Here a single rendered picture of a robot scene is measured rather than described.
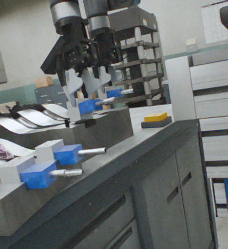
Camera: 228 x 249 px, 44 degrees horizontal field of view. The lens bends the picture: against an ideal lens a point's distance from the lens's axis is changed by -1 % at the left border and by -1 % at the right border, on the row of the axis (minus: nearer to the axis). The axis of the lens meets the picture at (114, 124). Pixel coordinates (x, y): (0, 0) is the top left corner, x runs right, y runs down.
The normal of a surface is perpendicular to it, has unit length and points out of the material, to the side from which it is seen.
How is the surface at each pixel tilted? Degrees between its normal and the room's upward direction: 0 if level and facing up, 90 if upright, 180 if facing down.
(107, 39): 90
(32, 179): 90
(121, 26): 90
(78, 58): 82
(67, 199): 90
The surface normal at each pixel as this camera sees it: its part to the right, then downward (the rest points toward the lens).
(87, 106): -0.58, 0.08
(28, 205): 0.94, -0.13
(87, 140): 0.81, -0.07
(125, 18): -0.37, 0.22
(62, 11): -0.13, -0.01
